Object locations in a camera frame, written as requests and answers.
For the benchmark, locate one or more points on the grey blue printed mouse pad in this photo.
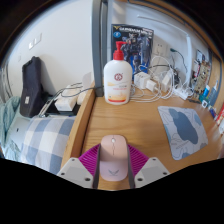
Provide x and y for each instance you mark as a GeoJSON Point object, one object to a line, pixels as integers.
{"type": "Point", "coordinates": [183, 131]}

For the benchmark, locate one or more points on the small white charger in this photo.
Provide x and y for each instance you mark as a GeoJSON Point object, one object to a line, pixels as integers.
{"type": "Point", "coordinates": [141, 80]}

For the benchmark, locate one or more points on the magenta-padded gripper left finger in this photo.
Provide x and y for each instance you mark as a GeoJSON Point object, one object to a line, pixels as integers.
{"type": "Point", "coordinates": [75, 173]}

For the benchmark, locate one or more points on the blue robot model kit box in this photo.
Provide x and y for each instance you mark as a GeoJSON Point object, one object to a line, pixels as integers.
{"type": "Point", "coordinates": [136, 50]}

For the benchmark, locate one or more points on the tan robot figure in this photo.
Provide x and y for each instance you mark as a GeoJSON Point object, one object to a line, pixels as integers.
{"type": "Point", "coordinates": [201, 73]}

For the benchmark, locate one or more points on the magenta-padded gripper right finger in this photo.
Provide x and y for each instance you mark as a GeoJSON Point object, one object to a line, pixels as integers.
{"type": "Point", "coordinates": [151, 171]}

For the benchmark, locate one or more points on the blue checkered pillow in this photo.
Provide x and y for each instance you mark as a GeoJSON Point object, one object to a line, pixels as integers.
{"type": "Point", "coordinates": [46, 140]}

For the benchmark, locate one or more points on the white desk lamp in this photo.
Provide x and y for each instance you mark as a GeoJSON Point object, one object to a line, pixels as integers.
{"type": "Point", "coordinates": [190, 60]}

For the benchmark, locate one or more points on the small blue box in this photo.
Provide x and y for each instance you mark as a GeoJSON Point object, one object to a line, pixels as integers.
{"type": "Point", "coordinates": [212, 110]}

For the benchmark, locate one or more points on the small white desk clock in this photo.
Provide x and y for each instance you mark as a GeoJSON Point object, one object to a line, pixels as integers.
{"type": "Point", "coordinates": [204, 103]}

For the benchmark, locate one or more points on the blue spray bottle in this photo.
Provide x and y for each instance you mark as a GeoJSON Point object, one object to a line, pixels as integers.
{"type": "Point", "coordinates": [213, 95]}

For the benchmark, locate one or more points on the large white power adapter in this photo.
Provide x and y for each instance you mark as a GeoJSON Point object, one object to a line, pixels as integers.
{"type": "Point", "coordinates": [166, 82]}

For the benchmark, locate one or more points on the teal blanket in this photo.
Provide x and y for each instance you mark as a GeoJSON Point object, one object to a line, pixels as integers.
{"type": "Point", "coordinates": [8, 123]}

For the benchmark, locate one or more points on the grey metal desk frame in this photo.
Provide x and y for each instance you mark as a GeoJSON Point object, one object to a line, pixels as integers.
{"type": "Point", "coordinates": [98, 50]}

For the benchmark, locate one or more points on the white red-pump lotion bottle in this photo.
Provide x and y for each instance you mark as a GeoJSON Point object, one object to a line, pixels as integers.
{"type": "Point", "coordinates": [117, 83]}

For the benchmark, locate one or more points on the white power strip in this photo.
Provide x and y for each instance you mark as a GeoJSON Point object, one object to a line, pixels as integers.
{"type": "Point", "coordinates": [183, 93]}

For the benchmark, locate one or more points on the white wall socket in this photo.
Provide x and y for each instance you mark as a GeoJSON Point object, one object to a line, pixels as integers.
{"type": "Point", "coordinates": [160, 49]}

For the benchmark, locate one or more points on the black bag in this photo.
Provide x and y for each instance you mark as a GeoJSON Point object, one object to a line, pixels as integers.
{"type": "Point", "coordinates": [31, 90]}

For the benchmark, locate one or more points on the pink computer mouse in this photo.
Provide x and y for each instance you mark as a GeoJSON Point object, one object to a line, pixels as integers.
{"type": "Point", "coordinates": [113, 160]}

